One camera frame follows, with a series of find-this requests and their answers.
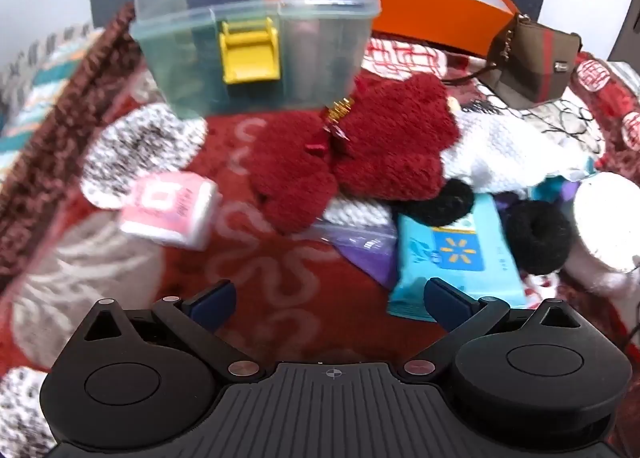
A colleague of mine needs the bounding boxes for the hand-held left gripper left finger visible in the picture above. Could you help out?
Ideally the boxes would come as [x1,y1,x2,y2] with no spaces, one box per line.
[75,280,258,384]

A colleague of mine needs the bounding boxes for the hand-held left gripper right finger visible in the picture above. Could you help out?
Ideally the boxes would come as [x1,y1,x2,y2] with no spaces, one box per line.
[400,278,593,384]

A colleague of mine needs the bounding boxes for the purple cloth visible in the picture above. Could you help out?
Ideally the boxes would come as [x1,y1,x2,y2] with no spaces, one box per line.
[312,218,401,291]

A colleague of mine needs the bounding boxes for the dark red fluffy socks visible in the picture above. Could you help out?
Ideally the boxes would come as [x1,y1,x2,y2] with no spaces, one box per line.
[247,72,461,235]

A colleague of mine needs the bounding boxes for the grey white speckled sock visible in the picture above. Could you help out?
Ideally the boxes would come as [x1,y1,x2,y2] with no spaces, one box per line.
[0,367,53,458]
[80,105,208,211]

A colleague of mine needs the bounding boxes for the blue wet wipes pack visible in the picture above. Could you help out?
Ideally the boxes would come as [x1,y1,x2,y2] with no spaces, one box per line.
[387,193,528,321]

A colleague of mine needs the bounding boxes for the red printed blanket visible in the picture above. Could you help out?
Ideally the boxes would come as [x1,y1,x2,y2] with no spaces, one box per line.
[0,2,640,458]

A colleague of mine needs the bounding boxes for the black scrunchie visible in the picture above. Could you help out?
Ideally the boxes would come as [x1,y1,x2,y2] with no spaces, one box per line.
[502,200,575,276]
[395,179,476,227]

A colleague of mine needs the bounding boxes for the pink tissue pack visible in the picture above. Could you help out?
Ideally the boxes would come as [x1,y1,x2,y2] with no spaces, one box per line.
[118,173,221,251]

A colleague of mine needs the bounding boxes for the grey white knitted cloth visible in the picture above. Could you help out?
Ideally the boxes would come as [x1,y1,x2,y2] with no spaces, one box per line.
[320,195,398,231]

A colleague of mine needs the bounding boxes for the white fluffy roll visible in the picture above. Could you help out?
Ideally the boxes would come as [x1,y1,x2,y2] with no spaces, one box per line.
[565,172,640,296]

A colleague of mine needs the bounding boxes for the clear plastic storage box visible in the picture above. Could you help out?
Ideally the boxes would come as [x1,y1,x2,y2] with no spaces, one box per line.
[131,0,383,119]

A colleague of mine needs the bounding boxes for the brown striped handbag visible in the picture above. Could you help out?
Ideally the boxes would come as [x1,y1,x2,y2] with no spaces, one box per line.
[440,12,583,111]

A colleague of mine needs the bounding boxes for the teal striped cloth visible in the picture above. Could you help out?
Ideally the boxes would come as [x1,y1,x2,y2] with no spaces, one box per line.
[0,25,108,153]

